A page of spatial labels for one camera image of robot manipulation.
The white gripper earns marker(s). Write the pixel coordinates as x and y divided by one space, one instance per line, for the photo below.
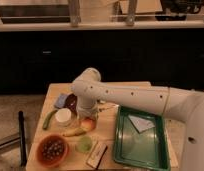
87 108

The orange red apple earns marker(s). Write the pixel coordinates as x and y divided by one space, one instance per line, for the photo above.
88 124

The green plastic tray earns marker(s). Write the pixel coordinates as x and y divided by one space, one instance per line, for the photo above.
148 149

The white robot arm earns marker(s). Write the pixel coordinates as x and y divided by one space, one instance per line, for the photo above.
186 106

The green plastic cup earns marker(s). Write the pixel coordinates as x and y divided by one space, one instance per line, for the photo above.
84 144

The dark red bowl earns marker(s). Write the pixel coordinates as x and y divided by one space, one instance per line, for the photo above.
71 102

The metal spoon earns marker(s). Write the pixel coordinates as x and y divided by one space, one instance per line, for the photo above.
101 109

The white round container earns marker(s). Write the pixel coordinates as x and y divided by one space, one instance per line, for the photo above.
63 116

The blue sponge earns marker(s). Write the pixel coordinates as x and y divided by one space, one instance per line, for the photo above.
60 102

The yellow banana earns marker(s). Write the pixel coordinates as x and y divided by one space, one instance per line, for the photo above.
74 132

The green cucumber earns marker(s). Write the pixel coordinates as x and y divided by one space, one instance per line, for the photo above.
47 119

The orange bowl with nuts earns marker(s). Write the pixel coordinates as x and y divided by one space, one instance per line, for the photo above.
51 151

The grey folded cloth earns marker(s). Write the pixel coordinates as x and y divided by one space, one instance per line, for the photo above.
141 124

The black bar on floor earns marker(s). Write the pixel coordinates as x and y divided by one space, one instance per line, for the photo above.
23 154

